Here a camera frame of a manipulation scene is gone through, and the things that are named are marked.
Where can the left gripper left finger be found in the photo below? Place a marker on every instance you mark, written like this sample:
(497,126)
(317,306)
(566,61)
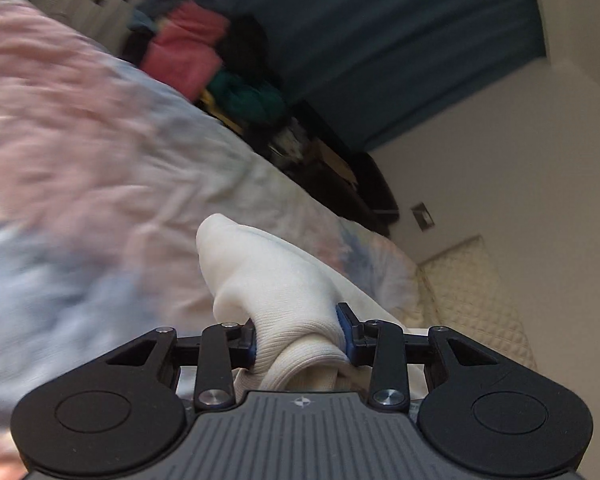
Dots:
(130,407)

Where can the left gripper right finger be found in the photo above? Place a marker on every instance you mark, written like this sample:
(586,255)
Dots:
(474,412)

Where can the cream white sweatshirt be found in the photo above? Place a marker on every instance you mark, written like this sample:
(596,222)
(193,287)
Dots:
(291,298)

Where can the pastel tie-dye bed sheet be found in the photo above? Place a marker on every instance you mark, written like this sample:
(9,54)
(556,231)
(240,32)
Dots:
(105,176)

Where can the black sofa bench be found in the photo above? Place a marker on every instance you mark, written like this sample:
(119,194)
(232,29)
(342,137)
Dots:
(345,180)

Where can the green garment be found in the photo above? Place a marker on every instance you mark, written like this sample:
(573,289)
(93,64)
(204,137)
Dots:
(244,103)

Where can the pink folded garment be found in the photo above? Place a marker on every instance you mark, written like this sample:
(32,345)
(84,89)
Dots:
(183,54)

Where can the teal window curtain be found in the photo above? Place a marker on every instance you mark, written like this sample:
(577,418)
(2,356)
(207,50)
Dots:
(375,68)

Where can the black garment pile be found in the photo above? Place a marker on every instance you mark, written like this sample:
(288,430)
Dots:
(243,50)

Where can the metal wall socket plate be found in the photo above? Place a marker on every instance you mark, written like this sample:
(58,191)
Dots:
(422,217)

